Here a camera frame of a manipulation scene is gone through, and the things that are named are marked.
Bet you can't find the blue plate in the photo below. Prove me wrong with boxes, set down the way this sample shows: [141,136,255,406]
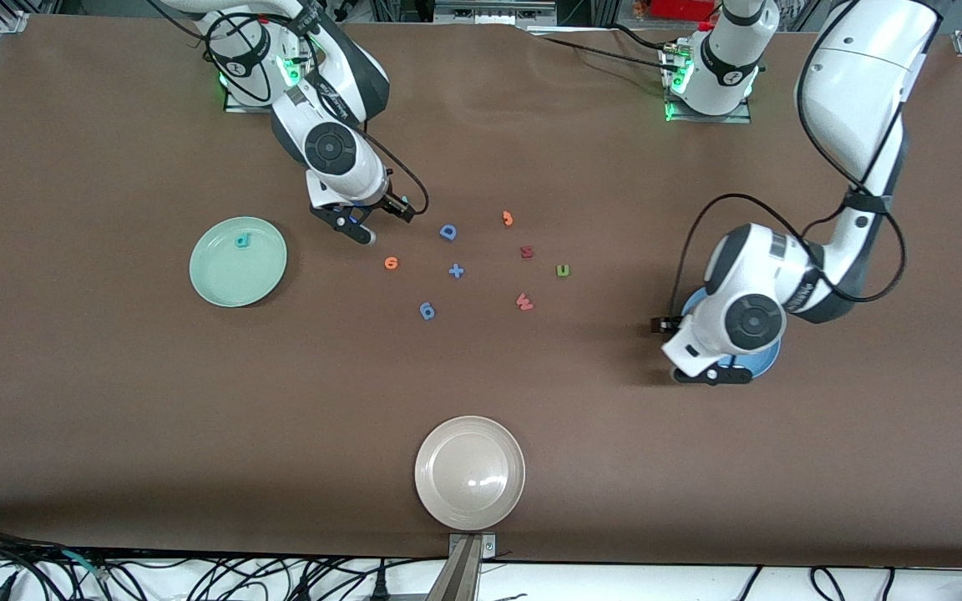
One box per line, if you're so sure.
[680,288,782,382]

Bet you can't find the light green plate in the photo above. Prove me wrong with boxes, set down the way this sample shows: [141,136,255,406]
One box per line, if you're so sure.
[189,216,289,309]

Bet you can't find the beige plate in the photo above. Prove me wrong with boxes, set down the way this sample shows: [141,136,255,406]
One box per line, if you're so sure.
[414,416,526,532]

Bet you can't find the red box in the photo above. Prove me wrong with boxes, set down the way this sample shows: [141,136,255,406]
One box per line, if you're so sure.
[646,0,717,22]

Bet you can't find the brown table cover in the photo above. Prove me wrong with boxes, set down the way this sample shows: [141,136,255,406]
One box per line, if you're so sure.
[0,15,962,570]

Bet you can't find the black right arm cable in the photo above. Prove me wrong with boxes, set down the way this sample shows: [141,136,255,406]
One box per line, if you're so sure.
[147,0,430,216]

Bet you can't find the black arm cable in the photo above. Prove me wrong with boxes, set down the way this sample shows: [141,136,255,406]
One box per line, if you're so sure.
[669,0,941,314]
[147,0,430,216]

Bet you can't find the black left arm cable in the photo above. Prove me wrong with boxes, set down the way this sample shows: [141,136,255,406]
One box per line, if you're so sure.
[669,0,941,314]

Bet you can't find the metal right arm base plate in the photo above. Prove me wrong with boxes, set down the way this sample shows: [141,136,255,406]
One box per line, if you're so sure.
[224,35,316,114]

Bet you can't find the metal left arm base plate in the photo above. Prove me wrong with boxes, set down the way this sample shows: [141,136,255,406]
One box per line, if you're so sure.
[665,46,754,124]

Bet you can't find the metal frame structure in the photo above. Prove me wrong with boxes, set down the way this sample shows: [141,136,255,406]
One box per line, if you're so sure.
[433,0,559,26]

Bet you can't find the long black table cable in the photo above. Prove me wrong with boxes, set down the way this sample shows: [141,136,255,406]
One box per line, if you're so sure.
[527,32,676,74]

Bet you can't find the short black table cable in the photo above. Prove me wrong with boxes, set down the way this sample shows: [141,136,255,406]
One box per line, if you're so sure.
[605,23,669,51]

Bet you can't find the looped black floor cable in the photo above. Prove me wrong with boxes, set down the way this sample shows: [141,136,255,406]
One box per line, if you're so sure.
[811,566,895,601]

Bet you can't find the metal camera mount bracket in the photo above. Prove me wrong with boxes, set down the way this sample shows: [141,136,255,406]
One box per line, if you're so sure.
[427,533,497,601]

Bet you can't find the teal cable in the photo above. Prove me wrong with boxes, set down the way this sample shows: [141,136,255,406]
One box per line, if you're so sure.
[59,547,110,581]

